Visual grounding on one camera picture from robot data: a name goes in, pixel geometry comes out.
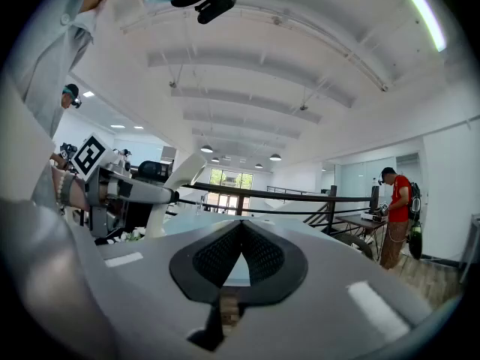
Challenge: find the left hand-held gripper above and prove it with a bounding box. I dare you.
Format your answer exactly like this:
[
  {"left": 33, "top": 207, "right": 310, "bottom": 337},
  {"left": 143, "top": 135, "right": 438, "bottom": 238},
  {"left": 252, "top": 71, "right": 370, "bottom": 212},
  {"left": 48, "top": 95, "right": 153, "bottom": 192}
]
[{"left": 70, "top": 132, "right": 180, "bottom": 239}]

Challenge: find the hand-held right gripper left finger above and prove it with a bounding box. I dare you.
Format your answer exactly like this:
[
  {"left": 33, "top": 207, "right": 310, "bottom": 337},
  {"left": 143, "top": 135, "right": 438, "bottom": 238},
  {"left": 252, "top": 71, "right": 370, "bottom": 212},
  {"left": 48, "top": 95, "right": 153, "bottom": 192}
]
[{"left": 95, "top": 218, "right": 244, "bottom": 360}]

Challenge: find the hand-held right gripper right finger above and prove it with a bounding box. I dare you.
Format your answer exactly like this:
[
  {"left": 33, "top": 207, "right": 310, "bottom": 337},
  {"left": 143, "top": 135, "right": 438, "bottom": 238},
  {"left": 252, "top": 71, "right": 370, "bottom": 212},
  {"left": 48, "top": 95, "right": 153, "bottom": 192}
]
[{"left": 215, "top": 218, "right": 434, "bottom": 360}]

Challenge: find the person's left forearm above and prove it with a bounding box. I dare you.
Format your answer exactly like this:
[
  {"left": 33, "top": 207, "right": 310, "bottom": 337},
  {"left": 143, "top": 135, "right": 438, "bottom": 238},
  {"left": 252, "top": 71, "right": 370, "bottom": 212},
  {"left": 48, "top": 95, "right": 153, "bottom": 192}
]
[{"left": 50, "top": 163, "right": 92, "bottom": 213}]

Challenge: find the white flower plant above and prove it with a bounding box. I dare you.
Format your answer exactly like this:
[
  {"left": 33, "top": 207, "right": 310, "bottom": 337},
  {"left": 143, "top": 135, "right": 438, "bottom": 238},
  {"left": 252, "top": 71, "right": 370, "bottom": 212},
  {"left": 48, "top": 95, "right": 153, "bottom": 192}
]
[{"left": 118, "top": 226, "right": 146, "bottom": 242}]

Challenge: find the black wheel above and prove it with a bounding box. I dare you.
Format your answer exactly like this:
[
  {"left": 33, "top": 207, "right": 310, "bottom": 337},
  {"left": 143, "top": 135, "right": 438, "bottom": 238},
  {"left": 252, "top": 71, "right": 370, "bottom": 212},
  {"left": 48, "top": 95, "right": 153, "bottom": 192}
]
[{"left": 332, "top": 232, "right": 375, "bottom": 261}]

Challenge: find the large glass window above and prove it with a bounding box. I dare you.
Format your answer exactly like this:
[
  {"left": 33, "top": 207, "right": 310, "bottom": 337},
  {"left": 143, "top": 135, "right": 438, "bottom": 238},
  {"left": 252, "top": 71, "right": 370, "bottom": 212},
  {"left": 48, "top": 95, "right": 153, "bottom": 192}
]
[{"left": 208, "top": 168, "right": 255, "bottom": 217}]

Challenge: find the dark wooden table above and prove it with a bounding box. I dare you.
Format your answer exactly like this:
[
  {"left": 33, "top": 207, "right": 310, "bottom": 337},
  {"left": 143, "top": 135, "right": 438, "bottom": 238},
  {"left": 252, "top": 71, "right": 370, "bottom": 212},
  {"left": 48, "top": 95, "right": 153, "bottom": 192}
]
[{"left": 335, "top": 214, "right": 389, "bottom": 257}]

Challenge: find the white box device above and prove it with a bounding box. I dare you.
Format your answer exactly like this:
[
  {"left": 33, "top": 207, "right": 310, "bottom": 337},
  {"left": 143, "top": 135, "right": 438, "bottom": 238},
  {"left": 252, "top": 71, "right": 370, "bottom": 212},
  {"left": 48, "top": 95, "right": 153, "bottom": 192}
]
[{"left": 360, "top": 207, "right": 388, "bottom": 224}]

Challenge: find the grey wrist band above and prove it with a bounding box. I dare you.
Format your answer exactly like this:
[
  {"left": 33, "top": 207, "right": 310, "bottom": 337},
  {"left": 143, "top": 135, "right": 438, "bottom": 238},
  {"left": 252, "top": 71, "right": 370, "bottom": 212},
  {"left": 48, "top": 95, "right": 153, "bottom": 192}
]
[{"left": 61, "top": 173, "right": 77, "bottom": 207}]

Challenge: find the black metal railing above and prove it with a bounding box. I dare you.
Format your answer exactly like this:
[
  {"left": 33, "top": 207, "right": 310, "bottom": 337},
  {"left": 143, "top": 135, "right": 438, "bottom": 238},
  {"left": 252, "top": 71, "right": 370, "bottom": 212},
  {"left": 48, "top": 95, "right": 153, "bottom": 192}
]
[{"left": 164, "top": 180, "right": 380, "bottom": 239}]

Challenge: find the person's light blue shirt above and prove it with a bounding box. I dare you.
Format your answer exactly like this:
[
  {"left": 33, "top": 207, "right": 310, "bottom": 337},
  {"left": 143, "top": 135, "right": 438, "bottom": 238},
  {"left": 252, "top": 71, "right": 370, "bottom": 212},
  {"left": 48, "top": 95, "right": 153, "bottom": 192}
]
[{"left": 7, "top": 0, "right": 127, "bottom": 142}]

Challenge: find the ceiling tube light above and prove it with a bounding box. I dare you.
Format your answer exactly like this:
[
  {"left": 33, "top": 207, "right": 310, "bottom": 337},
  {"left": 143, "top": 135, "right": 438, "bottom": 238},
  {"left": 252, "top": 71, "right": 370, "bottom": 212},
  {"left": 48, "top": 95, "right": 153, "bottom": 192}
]
[{"left": 396, "top": 0, "right": 448, "bottom": 53}]

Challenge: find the white bead bracelet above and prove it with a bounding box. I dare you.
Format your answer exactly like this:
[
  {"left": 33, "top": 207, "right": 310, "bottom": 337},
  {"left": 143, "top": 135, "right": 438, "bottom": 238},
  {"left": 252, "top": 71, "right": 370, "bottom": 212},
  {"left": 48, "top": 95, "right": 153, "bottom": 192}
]
[{"left": 55, "top": 169, "right": 66, "bottom": 207}]

